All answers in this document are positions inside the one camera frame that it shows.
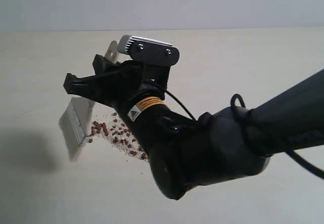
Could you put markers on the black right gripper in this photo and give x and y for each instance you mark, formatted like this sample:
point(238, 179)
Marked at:
point(118, 85)

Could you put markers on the white paint brush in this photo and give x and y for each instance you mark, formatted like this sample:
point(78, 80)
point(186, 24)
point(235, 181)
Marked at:
point(75, 124)

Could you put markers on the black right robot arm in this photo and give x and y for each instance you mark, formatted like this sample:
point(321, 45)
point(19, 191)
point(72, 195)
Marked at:
point(184, 153)

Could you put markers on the pile of brown pellets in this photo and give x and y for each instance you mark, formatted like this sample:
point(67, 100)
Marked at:
point(112, 147)

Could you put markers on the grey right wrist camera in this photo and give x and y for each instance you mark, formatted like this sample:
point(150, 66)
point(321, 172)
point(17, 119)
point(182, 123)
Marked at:
point(148, 51)

